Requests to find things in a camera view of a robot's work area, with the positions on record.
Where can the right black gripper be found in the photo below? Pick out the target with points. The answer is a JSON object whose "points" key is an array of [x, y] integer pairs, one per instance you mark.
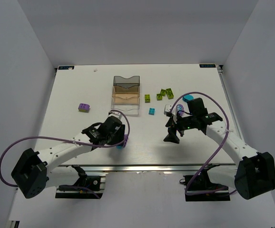
{"points": [[176, 126]]}

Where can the right corner label sticker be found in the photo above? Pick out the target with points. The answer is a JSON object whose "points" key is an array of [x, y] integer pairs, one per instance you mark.
{"points": [[207, 65]]}

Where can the clear transparent container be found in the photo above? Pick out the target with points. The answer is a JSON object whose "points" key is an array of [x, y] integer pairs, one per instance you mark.
{"points": [[129, 106]]}

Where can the purple and green lego stack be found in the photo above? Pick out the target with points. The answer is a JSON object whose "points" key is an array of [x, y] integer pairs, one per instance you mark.
{"points": [[84, 107]]}

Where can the purple lego brick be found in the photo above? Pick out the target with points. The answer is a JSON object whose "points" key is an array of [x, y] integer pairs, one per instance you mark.
{"points": [[126, 140]]}

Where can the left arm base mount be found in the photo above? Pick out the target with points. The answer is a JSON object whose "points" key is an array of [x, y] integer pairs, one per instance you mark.
{"points": [[82, 186]]}

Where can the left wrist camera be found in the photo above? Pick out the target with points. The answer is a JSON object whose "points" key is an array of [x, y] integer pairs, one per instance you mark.
{"points": [[115, 114]]}

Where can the corner label sticker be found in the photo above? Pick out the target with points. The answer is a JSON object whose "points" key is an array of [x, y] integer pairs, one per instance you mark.
{"points": [[65, 67], [207, 65]]}

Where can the long green lego brick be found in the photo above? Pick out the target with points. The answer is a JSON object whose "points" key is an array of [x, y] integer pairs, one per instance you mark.
{"points": [[169, 93]]}

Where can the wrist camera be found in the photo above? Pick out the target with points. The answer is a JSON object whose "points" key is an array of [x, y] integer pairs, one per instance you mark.
{"points": [[170, 113], [115, 114]]}

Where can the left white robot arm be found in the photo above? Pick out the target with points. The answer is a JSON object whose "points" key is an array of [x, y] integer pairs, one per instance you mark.
{"points": [[37, 170]]}

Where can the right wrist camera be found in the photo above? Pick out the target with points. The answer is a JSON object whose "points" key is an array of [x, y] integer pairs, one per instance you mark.
{"points": [[170, 113]]}

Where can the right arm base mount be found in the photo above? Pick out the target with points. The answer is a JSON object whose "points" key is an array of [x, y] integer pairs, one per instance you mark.
{"points": [[202, 183]]}

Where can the grey transparent container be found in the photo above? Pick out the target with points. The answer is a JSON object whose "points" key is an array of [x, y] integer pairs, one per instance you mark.
{"points": [[126, 82]]}

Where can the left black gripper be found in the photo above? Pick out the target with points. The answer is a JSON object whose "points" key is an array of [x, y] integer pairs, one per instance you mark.
{"points": [[119, 137]]}

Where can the small cyan lego brick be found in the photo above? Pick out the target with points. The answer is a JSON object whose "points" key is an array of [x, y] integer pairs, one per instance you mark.
{"points": [[151, 111]]}

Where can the purple round lego piece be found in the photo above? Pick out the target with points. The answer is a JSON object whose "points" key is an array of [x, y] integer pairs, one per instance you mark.
{"points": [[180, 109]]}

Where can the left corner label sticker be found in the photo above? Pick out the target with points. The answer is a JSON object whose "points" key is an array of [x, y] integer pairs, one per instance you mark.
{"points": [[65, 67]]}

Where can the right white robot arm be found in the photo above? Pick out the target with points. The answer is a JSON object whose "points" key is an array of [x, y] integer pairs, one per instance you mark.
{"points": [[254, 171]]}

